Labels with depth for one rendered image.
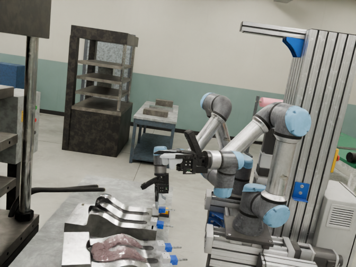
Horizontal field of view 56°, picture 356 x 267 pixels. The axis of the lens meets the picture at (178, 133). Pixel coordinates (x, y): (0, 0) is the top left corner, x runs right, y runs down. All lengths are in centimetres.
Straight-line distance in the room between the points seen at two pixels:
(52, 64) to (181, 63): 308
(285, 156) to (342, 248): 72
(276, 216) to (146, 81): 694
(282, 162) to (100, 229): 103
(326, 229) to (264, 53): 674
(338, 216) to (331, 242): 15
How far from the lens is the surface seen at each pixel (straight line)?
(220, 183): 139
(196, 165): 131
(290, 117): 143
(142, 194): 254
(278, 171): 151
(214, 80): 822
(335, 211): 192
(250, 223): 170
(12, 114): 212
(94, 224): 194
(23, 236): 208
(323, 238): 197
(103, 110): 574
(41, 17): 188
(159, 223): 195
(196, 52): 817
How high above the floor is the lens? 181
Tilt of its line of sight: 13 degrees down
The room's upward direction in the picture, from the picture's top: 8 degrees clockwise
